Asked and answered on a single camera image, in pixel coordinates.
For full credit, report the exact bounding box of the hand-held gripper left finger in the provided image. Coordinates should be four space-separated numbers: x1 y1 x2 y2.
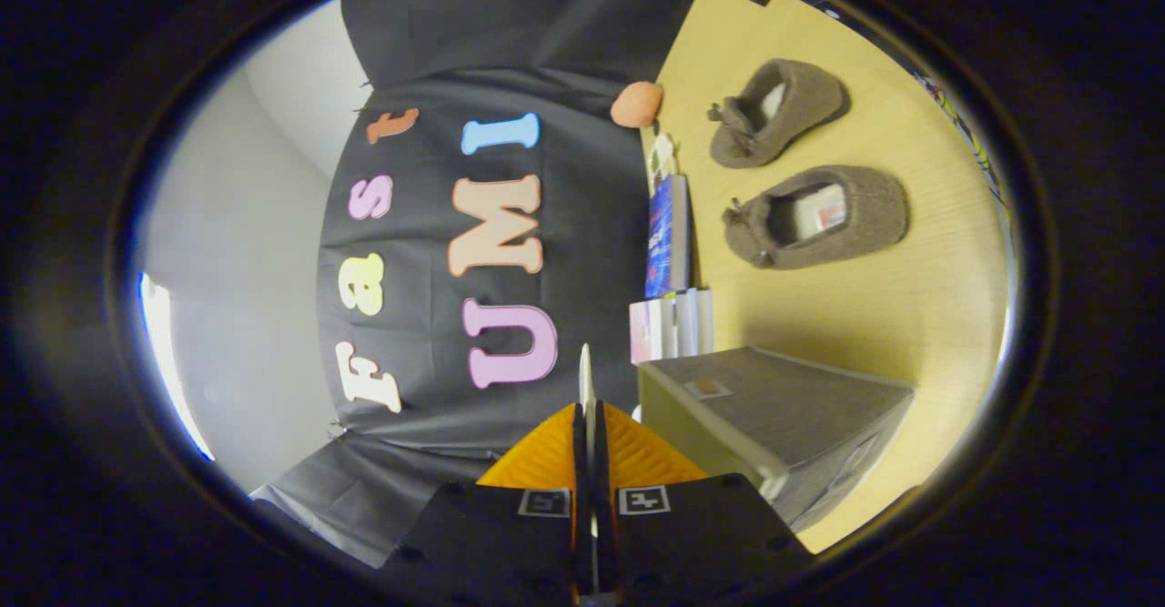
375 345 589 607

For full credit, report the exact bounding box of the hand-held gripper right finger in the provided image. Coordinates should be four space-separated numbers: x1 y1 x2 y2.
588 345 816 607

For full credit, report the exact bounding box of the grey fabric storage box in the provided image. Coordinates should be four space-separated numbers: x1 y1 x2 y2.
636 345 916 535

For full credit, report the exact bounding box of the brown fuzzy shoe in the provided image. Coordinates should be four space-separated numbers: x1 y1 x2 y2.
722 165 910 270
707 58 847 169

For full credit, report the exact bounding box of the pink book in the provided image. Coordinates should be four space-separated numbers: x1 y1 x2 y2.
629 301 653 365

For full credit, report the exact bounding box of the blue book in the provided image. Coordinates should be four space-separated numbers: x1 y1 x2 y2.
644 174 692 299

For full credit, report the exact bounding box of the black backdrop cloth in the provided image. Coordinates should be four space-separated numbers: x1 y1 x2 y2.
250 0 722 572

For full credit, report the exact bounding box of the printed snack packet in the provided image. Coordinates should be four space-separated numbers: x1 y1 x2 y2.
646 132 680 191

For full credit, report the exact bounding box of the orange fuzzy toy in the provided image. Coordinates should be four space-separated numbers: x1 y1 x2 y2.
609 81 665 129

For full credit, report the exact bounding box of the colourful printed sheet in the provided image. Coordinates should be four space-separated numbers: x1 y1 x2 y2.
915 68 1014 230

